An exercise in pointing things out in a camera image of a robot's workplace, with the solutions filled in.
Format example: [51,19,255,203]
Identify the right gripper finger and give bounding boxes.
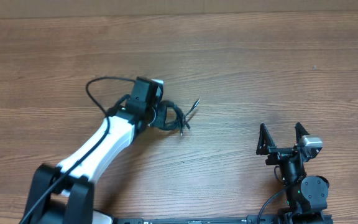
[295,122,309,143]
[256,123,277,155]

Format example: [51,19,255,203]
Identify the thick black USB cable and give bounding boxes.
[158,100,191,137]

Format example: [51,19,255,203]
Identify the thin black audio cable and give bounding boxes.
[178,97,201,125]

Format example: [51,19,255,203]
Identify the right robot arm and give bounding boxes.
[247,123,333,224]

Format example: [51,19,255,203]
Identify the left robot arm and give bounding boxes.
[21,77,164,224]

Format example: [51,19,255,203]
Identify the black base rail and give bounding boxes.
[112,214,334,224]

